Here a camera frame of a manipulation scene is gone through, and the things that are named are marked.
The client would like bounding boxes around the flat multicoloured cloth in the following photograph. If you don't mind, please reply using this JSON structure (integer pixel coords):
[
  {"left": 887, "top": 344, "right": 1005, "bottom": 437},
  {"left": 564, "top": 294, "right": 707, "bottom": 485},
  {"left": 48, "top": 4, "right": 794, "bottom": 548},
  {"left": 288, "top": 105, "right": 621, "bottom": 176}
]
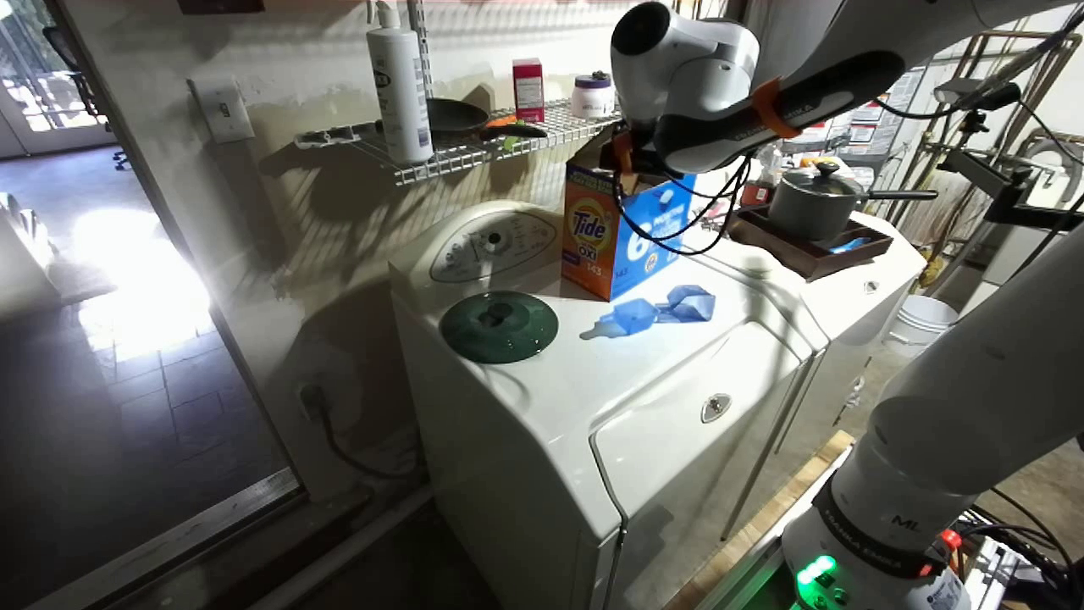
[{"left": 485, "top": 117, "right": 553, "bottom": 141}]

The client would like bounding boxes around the white washing machine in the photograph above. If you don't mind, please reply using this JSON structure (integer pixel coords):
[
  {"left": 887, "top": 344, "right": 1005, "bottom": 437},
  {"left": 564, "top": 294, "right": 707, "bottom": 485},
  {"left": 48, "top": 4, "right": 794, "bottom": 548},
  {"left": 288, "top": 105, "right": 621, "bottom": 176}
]
[{"left": 387, "top": 198, "right": 832, "bottom": 610}]

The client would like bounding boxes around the white jar dark lid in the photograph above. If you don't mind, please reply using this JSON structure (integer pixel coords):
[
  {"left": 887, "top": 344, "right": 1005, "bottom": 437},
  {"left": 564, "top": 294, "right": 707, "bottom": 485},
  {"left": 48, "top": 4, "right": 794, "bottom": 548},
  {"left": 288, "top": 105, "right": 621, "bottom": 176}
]
[{"left": 569, "top": 69, "right": 621, "bottom": 123}]

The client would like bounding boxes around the orange tape strap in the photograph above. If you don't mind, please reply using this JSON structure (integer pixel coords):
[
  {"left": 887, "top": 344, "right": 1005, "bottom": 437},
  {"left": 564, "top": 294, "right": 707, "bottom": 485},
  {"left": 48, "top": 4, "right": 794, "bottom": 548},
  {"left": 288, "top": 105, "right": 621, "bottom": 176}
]
[{"left": 753, "top": 78, "right": 802, "bottom": 141}]

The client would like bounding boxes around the black power cord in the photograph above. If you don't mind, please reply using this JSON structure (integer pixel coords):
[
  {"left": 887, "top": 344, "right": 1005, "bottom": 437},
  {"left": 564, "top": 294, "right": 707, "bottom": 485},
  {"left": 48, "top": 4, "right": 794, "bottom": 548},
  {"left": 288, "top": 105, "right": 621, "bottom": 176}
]
[{"left": 296, "top": 379, "right": 427, "bottom": 487}]

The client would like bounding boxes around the clear bottle red label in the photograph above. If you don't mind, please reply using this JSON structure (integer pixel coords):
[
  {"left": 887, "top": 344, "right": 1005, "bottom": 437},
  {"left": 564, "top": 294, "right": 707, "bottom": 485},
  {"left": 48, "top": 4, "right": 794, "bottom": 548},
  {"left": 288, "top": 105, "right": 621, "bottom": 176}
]
[{"left": 739, "top": 148, "right": 784, "bottom": 216}]

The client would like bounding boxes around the glass patio door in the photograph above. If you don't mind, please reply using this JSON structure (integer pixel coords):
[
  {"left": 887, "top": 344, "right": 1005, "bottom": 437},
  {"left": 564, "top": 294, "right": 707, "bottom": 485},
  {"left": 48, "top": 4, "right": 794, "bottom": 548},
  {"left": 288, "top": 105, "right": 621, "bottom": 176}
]
[{"left": 0, "top": 0, "right": 115, "bottom": 162}]

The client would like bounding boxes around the grey pot with lid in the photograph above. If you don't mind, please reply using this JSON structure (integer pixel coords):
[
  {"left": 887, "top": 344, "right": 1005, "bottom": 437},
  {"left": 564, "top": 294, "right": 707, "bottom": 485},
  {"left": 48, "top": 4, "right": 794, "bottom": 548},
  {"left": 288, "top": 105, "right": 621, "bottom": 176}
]
[{"left": 767, "top": 154, "right": 943, "bottom": 249}]

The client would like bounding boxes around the round green lid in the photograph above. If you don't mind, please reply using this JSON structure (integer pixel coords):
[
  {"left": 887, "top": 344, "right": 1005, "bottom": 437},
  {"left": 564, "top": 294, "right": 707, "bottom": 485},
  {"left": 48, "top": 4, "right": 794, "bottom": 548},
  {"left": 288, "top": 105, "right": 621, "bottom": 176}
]
[{"left": 437, "top": 288, "right": 561, "bottom": 366}]

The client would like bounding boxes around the opaque blue measuring scoop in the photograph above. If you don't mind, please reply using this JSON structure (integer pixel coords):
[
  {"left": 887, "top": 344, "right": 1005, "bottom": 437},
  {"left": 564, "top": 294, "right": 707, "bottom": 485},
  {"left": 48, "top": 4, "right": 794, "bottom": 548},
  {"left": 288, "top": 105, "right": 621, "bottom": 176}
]
[{"left": 575, "top": 294, "right": 663, "bottom": 347}]

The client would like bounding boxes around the green glowing light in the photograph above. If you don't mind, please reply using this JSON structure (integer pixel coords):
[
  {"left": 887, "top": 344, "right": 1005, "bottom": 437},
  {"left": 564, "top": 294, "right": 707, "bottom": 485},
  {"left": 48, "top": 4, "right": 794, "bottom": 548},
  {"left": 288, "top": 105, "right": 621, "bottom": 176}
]
[{"left": 788, "top": 548, "right": 850, "bottom": 610}]

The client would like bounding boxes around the blue orange washing powder box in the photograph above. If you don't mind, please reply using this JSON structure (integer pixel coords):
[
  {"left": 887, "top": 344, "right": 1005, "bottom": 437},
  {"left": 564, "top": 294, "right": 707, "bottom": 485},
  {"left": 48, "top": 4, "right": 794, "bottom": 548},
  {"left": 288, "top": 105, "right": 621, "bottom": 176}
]
[{"left": 559, "top": 138, "right": 701, "bottom": 306}]

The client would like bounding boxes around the white round bucket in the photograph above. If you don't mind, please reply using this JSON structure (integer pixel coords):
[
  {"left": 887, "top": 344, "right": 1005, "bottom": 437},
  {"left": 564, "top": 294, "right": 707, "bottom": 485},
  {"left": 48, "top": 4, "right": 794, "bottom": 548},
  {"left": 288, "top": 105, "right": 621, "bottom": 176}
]
[{"left": 885, "top": 294, "right": 963, "bottom": 352}]

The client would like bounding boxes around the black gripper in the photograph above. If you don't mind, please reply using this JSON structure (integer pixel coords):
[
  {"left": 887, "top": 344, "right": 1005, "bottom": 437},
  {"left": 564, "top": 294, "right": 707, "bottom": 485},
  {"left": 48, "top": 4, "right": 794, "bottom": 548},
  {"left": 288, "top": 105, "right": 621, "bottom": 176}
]
[{"left": 605, "top": 125, "right": 667, "bottom": 183}]

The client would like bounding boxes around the pink red cleaner package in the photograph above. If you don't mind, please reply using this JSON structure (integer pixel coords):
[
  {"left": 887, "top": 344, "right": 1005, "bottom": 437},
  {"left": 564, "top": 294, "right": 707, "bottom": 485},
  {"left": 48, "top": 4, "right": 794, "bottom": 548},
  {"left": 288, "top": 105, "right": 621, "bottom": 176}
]
[{"left": 510, "top": 61, "right": 548, "bottom": 125}]

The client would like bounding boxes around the tall white plastic bottle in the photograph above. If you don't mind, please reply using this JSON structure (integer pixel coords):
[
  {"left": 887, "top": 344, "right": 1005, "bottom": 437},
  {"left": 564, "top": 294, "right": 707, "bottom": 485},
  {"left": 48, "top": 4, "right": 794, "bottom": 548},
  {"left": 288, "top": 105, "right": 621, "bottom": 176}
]
[{"left": 363, "top": 0, "right": 437, "bottom": 169}]

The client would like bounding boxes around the black camera stand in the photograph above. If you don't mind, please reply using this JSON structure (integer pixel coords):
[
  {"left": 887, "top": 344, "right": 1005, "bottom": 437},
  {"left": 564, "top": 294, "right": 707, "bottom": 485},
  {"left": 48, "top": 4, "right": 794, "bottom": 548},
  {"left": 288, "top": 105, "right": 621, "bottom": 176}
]
[{"left": 933, "top": 71, "right": 1084, "bottom": 237}]

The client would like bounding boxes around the black frying pan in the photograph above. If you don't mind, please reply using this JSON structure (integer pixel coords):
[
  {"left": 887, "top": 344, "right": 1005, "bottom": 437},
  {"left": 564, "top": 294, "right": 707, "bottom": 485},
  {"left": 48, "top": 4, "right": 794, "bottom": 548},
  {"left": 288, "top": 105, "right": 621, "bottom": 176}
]
[{"left": 423, "top": 96, "right": 493, "bottom": 147}]

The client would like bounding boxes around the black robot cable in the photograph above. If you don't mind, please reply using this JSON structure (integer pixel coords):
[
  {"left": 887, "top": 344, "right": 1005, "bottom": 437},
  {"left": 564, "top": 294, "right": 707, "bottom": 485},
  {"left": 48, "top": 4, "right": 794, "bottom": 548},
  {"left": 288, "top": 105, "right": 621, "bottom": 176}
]
[{"left": 605, "top": 123, "right": 758, "bottom": 261}]

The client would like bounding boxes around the white wall outlet plate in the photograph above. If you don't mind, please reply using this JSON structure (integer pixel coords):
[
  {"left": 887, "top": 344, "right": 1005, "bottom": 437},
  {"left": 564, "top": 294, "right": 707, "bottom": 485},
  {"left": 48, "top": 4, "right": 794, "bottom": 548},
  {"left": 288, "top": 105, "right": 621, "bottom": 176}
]
[{"left": 185, "top": 75, "right": 260, "bottom": 148}]

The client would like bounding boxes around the translucent blue measuring scoop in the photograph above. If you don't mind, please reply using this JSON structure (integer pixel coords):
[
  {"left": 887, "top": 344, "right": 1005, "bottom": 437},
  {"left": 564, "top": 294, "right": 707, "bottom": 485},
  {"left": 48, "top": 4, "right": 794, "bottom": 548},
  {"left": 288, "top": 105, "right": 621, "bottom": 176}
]
[{"left": 657, "top": 280, "right": 723, "bottom": 329}]

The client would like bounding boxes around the white wire shelf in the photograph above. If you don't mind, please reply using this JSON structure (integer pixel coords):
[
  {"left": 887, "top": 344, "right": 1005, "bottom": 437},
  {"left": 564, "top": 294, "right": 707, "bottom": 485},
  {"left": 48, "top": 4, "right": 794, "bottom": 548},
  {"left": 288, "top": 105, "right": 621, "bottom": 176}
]
[{"left": 296, "top": 96, "right": 654, "bottom": 189}]

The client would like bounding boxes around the wooden board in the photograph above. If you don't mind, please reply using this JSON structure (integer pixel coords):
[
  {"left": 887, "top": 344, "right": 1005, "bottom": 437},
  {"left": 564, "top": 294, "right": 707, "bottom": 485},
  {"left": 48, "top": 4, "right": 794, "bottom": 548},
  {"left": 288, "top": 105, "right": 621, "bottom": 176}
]
[{"left": 663, "top": 427, "right": 860, "bottom": 610}]

